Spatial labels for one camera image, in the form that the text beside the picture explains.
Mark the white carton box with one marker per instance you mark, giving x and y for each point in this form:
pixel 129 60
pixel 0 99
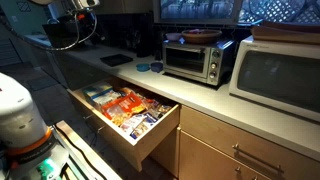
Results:
pixel 104 98

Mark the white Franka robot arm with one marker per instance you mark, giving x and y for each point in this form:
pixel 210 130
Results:
pixel 20 116

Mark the open wooden drawer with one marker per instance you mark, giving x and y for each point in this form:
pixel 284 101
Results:
pixel 156 133

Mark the teal and white box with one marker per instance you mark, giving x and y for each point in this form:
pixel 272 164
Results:
pixel 96 90

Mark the small dark blue bowl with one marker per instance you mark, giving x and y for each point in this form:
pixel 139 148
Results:
pixel 156 67

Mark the small light blue bowl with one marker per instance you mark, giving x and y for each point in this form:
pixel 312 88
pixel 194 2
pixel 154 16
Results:
pixel 142 67

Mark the orange snack bag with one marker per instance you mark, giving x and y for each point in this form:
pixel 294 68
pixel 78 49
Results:
pixel 125 106

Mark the white and blue snack bag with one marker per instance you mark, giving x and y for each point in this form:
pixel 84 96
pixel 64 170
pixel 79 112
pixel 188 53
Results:
pixel 138 125

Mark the black rectangular tray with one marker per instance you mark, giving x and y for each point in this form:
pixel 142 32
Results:
pixel 116 60

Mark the small pink bowl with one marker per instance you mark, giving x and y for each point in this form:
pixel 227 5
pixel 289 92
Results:
pixel 173 36

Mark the brown wooden bowl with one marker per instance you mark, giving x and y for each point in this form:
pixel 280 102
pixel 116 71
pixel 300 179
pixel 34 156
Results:
pixel 201 36

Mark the wooden robot stand platform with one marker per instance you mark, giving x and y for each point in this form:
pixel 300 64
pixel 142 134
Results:
pixel 96 163

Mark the white microwave oven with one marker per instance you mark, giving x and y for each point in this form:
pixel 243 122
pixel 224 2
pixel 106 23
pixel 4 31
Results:
pixel 276 76

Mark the dark floor mat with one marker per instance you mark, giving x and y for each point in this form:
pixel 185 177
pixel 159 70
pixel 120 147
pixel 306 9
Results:
pixel 42 83

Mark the wooden board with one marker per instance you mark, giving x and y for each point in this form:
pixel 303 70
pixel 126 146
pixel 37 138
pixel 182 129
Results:
pixel 286 33

